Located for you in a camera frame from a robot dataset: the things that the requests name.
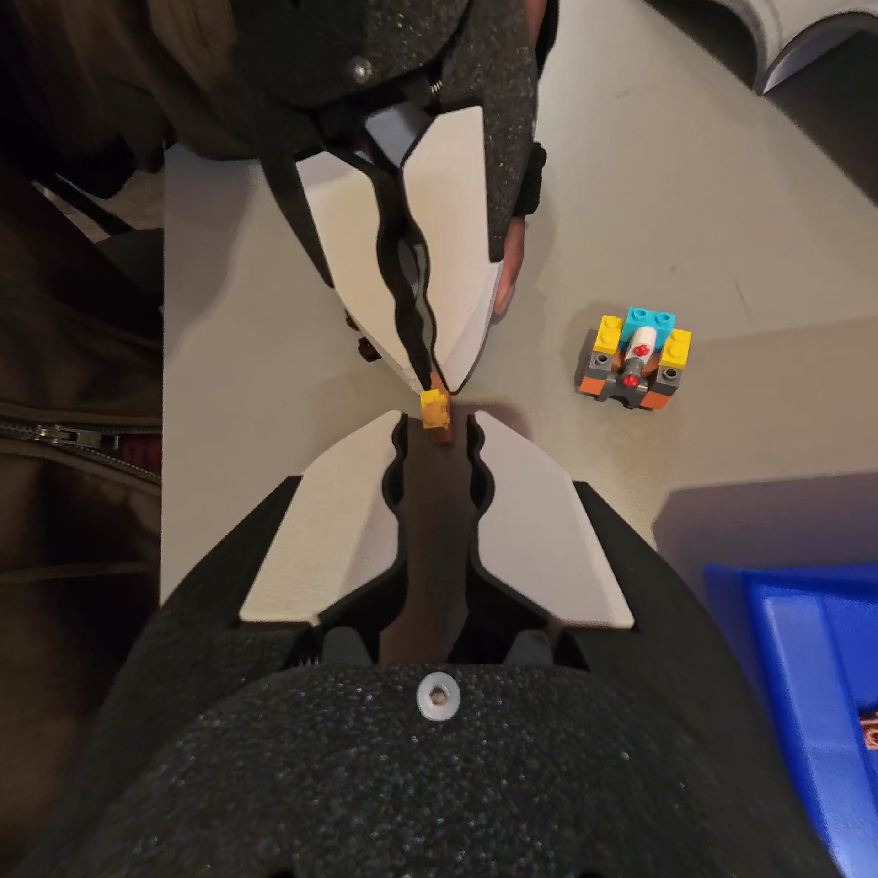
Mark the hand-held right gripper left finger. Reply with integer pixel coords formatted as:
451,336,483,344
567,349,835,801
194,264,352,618
239,409,412,626

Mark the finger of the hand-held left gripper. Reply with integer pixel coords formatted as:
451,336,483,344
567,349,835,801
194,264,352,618
294,150,431,393
403,103,506,396

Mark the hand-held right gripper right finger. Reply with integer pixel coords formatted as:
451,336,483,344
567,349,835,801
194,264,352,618
466,409,637,631

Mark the orange toy brick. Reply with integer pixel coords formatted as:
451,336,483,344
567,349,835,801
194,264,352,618
428,370,455,445

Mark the grey desk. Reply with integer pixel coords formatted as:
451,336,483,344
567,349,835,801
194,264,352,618
159,0,878,721

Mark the person's left hand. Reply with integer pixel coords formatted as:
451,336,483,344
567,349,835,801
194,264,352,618
490,217,532,321

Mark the colourful toy brick model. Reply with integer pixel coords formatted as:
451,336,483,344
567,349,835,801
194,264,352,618
578,306,694,412

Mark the blue storage bin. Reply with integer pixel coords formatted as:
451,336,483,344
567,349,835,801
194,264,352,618
703,562,878,878

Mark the brown zip hoodie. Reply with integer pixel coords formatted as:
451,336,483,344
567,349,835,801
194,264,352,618
0,0,275,858

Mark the open instruction booklet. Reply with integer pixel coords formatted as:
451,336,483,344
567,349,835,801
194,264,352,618
645,0,878,97

